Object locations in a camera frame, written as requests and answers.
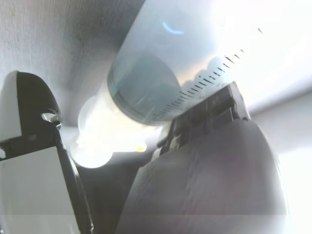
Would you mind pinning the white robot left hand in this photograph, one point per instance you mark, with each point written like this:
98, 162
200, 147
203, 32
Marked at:
207, 182

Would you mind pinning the large clear plastic syringe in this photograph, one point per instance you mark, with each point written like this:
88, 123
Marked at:
151, 73

